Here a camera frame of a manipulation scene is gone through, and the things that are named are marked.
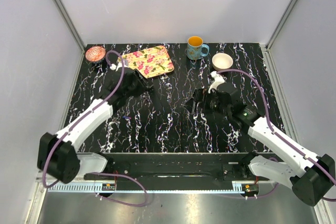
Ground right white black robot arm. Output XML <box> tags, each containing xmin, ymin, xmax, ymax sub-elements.
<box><xmin>185</xmin><ymin>82</ymin><xmax>335</xmax><ymax>206</ymax></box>

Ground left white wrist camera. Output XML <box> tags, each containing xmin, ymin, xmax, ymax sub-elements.
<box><xmin>108</xmin><ymin>60</ymin><xmax>127</xmax><ymax>71</ymax></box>

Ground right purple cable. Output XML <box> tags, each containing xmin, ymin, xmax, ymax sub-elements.
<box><xmin>215</xmin><ymin>69</ymin><xmax>336</xmax><ymax>200</ymax></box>

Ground white slotted cable duct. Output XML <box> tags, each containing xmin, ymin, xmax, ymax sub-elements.
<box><xmin>49</xmin><ymin>182</ymin><xmax>116</xmax><ymax>193</ymax></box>

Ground cream white bowl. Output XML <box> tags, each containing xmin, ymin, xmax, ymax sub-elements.
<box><xmin>212</xmin><ymin>53</ymin><xmax>233</xmax><ymax>71</ymax></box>

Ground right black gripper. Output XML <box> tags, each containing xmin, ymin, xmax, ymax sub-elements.
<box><xmin>183</xmin><ymin>88</ymin><xmax>231</xmax><ymax>116</ymax></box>

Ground floral yellow pink tray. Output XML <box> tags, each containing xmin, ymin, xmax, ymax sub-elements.
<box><xmin>122</xmin><ymin>45</ymin><xmax>174</xmax><ymax>79</ymax></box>

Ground blue mug orange inside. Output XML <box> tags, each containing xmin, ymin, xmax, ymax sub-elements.
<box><xmin>187</xmin><ymin>36</ymin><xmax>209</xmax><ymax>60</ymax></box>

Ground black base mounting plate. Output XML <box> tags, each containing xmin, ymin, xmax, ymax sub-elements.
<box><xmin>83</xmin><ymin>153</ymin><xmax>271</xmax><ymax>183</ymax></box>

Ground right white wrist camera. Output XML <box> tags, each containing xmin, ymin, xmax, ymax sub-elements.
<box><xmin>208</xmin><ymin>71</ymin><xmax>226</xmax><ymax>94</ymax></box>

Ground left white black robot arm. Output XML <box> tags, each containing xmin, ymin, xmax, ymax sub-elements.
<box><xmin>37</xmin><ymin>67</ymin><xmax>153</xmax><ymax>184</ymax></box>

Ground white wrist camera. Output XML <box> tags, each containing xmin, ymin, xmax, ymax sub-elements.
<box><xmin>208</xmin><ymin>71</ymin><xmax>226</xmax><ymax>94</ymax></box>
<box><xmin>108</xmin><ymin>60</ymin><xmax>127</xmax><ymax>71</ymax></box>

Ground red patterned bowl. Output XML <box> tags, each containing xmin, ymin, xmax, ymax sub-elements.
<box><xmin>85</xmin><ymin>46</ymin><xmax>106</xmax><ymax>63</ymax></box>

